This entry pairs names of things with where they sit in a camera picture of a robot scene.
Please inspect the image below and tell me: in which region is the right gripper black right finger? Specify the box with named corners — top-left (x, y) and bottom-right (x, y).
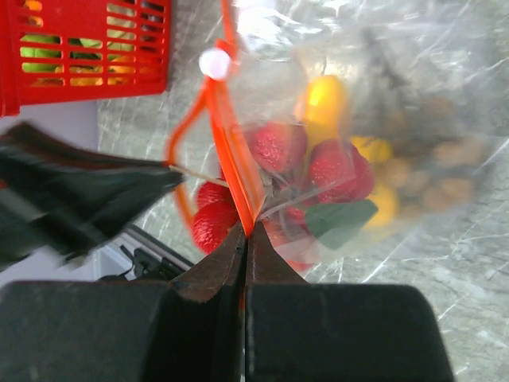
top-left (245, 224), bottom-right (454, 381)

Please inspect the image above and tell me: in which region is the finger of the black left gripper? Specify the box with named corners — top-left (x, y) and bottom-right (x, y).
top-left (1, 122), bottom-right (185, 270)

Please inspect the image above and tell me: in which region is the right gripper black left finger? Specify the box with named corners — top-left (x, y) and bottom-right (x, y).
top-left (1, 226), bottom-right (246, 381)

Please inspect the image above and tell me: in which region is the red lychee bunch toy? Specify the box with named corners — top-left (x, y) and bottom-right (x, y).
top-left (190, 121), bottom-right (379, 271)

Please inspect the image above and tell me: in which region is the yellow bell pepper toy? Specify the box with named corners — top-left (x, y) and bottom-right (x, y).
top-left (351, 135), bottom-right (399, 229)

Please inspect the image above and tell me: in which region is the clear zip bag orange zipper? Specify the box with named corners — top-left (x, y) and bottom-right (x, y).
top-left (169, 1), bottom-right (506, 269)

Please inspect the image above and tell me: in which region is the brown longan bunch toy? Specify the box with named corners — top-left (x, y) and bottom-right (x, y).
top-left (359, 29), bottom-right (488, 220)

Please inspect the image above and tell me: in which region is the orange mango toy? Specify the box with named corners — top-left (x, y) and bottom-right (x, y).
top-left (293, 75), bottom-right (351, 152)

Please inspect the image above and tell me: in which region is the red plastic basket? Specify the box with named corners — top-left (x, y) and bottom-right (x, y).
top-left (1, 1), bottom-right (175, 117)

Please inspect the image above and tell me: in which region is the green fruit toy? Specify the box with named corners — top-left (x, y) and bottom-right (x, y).
top-left (20, 34), bottom-right (103, 73)

